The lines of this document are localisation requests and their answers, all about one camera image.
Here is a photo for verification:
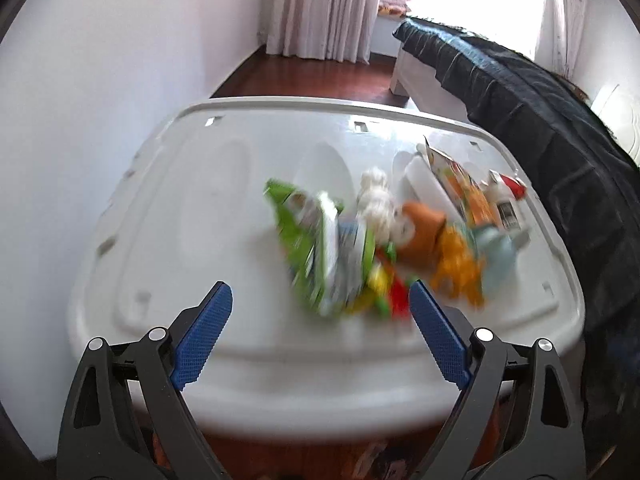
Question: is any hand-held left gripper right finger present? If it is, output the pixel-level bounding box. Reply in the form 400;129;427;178
408;280;588;480

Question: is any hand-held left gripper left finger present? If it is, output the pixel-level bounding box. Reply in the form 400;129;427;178
56;281;234;480

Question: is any orange jelly drink pouch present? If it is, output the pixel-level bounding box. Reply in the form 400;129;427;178
430;225;487;308

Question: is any orange printed white packet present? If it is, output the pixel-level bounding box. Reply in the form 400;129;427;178
422;136;501;228

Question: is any red wrapper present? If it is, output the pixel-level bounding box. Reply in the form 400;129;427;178
387;275;416;320

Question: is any yellow wrapper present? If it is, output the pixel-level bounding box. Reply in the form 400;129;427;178
367;262;396;307

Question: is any light blue packet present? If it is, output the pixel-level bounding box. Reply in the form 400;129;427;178
472;225;531;286

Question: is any white and blue snack packet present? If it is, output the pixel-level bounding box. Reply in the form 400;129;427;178
320;220;381;317

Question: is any white plastic storage bin lid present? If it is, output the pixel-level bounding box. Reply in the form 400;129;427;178
67;96;587;436

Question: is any green snack packet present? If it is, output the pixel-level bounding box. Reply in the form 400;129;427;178
264;178;346;311

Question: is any white fluffy plush toy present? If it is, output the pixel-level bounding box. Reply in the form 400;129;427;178
356;167;396;241

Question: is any white headboard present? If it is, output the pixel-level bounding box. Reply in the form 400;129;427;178
590;85;640;167

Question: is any dotted pink curtain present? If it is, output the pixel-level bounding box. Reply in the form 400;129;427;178
265;0;383;63

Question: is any sheer window curtain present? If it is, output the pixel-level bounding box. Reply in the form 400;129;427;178
535;0;597;81

